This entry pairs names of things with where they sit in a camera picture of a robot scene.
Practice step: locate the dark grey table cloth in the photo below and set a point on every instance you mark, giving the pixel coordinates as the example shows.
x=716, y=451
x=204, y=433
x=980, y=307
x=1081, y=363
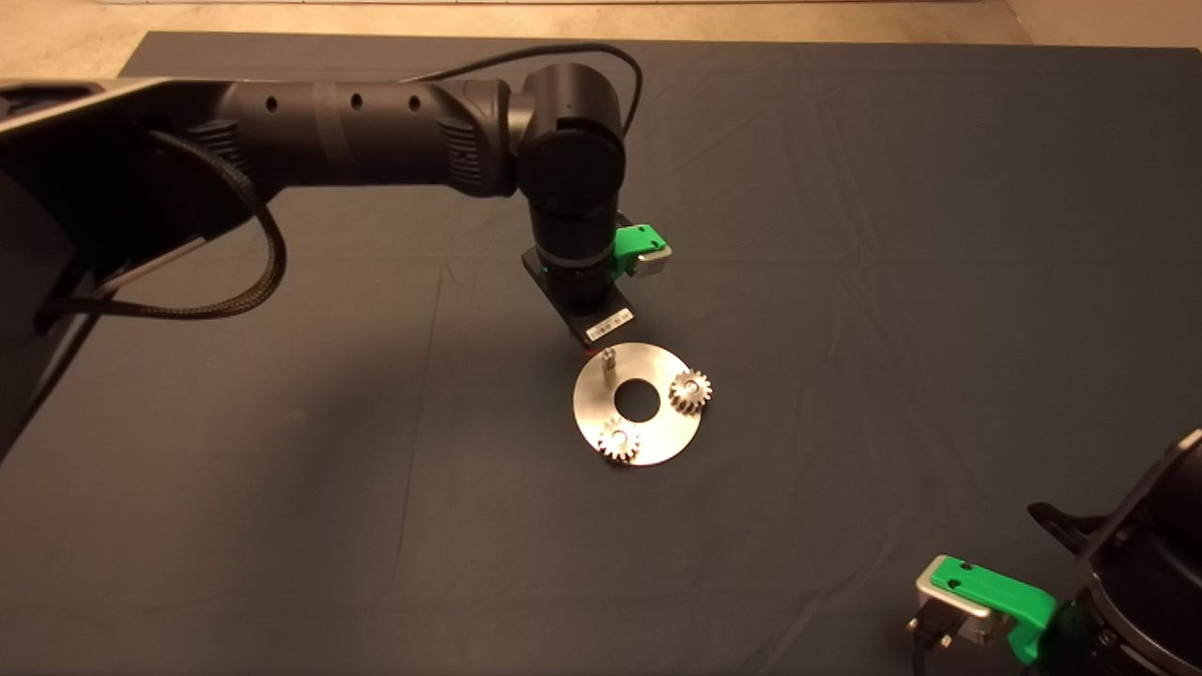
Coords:
x=845, y=188

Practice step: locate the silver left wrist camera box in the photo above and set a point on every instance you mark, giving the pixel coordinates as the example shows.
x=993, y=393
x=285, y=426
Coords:
x=653, y=266

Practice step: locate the black braided left arm sleeve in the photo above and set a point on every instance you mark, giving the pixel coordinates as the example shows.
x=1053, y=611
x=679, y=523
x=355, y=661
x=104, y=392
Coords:
x=272, y=272

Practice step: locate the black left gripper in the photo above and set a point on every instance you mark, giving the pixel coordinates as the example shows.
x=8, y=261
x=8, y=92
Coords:
x=592, y=314

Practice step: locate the steel planetary gear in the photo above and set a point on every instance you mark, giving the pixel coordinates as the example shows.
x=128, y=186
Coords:
x=620, y=441
x=690, y=392

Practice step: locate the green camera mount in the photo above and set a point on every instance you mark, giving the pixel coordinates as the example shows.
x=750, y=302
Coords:
x=1005, y=591
x=639, y=239

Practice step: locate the green right camera mount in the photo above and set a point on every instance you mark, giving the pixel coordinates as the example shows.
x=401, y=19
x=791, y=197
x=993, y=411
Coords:
x=1005, y=591

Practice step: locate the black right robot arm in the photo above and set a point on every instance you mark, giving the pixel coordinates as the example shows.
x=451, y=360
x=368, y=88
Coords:
x=1155, y=582

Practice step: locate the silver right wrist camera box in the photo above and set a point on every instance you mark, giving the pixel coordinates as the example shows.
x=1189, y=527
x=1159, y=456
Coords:
x=939, y=591

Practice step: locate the green left camera mount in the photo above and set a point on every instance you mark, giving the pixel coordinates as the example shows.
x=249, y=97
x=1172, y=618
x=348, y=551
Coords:
x=639, y=239

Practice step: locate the round metal carrier plate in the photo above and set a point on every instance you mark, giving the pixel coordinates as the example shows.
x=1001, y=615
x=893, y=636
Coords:
x=657, y=441

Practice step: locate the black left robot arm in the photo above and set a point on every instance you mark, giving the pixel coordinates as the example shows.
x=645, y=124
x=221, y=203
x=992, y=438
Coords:
x=376, y=131

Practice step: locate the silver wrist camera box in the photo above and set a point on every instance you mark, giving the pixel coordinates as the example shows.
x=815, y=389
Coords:
x=939, y=591
x=653, y=266

